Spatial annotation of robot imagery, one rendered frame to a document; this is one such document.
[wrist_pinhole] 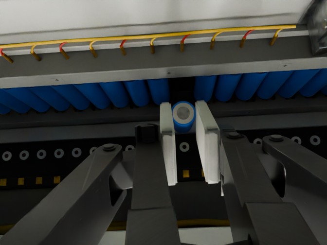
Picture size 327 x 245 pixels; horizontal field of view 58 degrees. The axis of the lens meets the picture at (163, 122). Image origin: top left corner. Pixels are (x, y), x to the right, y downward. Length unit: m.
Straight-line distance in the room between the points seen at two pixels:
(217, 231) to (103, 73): 0.13
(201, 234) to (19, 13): 0.18
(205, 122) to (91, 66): 0.10
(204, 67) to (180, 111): 0.04
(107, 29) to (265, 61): 0.11
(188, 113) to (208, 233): 0.08
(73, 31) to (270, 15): 0.13
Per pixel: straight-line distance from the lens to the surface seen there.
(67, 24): 0.21
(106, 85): 0.25
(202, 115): 0.17
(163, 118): 0.17
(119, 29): 0.21
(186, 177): 0.33
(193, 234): 0.21
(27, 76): 0.23
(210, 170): 0.15
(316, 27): 0.21
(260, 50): 0.22
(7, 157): 0.39
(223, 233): 0.21
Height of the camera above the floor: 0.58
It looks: 8 degrees up
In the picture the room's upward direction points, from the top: 176 degrees clockwise
